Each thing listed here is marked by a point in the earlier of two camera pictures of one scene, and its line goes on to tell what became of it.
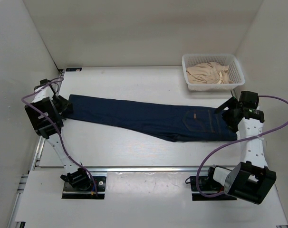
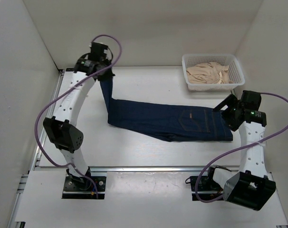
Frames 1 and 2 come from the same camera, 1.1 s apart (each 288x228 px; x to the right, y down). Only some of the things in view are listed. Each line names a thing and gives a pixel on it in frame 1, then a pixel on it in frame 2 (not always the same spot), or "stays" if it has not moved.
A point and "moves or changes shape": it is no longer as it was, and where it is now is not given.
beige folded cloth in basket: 208,72 stays
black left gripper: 66,104 to 108,76
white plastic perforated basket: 212,71 stays
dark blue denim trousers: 173,121 moves or changes shape
